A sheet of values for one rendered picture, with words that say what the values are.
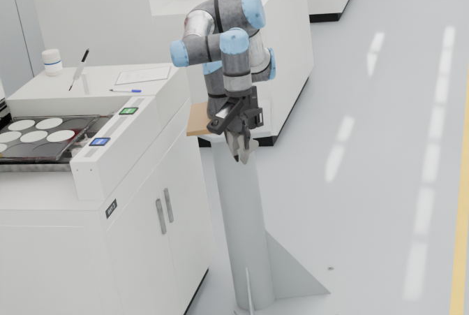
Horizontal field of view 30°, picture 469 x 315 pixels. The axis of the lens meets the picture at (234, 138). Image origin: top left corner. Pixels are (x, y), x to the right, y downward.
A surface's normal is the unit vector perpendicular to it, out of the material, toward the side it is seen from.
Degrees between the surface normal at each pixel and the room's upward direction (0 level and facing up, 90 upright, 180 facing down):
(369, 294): 0
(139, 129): 90
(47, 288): 90
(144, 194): 90
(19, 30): 90
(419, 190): 0
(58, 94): 0
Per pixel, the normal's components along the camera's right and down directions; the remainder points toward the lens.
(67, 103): -0.26, 0.41
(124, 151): 0.96, -0.02
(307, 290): -0.04, 0.40
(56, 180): -0.14, -0.91
